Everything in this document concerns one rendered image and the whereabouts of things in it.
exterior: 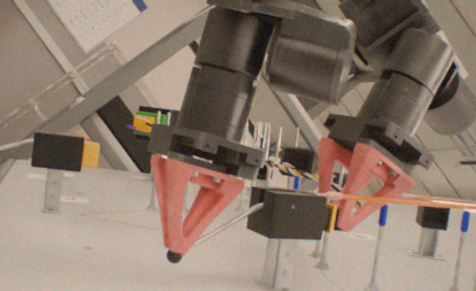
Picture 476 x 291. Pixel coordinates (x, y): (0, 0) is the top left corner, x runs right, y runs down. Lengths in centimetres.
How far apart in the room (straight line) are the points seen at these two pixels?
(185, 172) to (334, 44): 15
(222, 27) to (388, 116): 18
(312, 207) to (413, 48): 18
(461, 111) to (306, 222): 22
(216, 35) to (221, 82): 4
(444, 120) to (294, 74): 23
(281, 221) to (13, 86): 777
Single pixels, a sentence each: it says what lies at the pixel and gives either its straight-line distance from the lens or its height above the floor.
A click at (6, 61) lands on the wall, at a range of 836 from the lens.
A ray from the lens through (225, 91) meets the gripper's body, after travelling 55.
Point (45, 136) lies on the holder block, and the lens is 87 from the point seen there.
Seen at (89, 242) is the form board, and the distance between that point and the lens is 73.
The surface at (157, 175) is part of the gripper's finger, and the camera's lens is 58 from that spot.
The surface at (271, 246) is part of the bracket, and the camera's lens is 63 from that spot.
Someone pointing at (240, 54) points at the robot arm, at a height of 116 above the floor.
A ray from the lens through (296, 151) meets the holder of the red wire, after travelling 116.
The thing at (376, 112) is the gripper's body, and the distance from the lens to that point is 65.
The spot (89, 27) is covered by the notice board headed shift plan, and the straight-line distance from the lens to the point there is 831.
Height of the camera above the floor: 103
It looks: 9 degrees up
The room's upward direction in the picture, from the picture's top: 53 degrees clockwise
